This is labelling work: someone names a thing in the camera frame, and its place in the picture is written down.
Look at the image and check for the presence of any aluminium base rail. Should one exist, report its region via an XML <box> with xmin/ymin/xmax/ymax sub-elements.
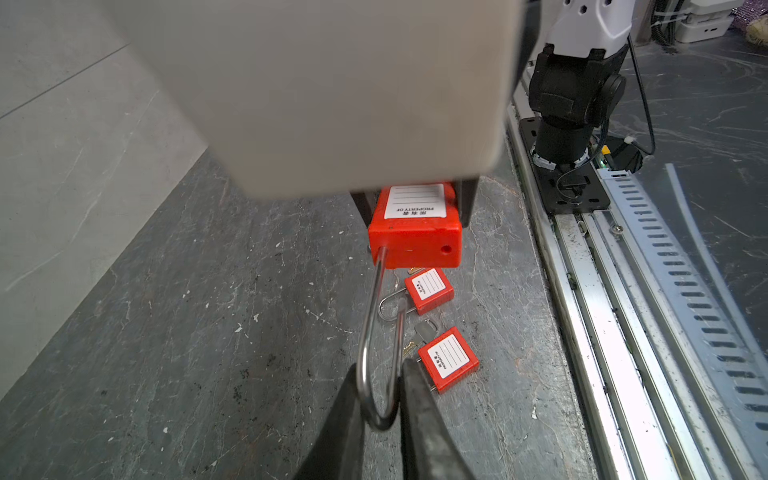
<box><xmin>508</xmin><ymin>93</ymin><xmax>767</xmax><ymax>479</ymax></box>

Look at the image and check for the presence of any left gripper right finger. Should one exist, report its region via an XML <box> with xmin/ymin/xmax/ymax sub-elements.
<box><xmin>399</xmin><ymin>358</ymin><xmax>475</xmax><ymax>479</ymax></box>

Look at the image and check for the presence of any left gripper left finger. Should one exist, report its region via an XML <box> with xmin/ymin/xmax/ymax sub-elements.
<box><xmin>294</xmin><ymin>364</ymin><xmax>365</xmax><ymax>479</ymax></box>

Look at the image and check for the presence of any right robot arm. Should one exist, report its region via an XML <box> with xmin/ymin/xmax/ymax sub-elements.
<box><xmin>528</xmin><ymin>0</ymin><xmax>635</xmax><ymax>172</ymax></box>

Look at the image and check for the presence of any red padlock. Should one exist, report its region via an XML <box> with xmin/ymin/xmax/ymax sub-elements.
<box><xmin>377</xmin><ymin>268</ymin><xmax>455</xmax><ymax>322</ymax></box>
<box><xmin>418</xmin><ymin>327</ymin><xmax>480</xmax><ymax>394</ymax></box>
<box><xmin>356</xmin><ymin>182</ymin><xmax>463</xmax><ymax>431</ymax></box>

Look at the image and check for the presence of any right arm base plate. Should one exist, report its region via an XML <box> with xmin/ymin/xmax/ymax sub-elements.
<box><xmin>518</xmin><ymin>117</ymin><xmax>611</xmax><ymax>215</ymax></box>

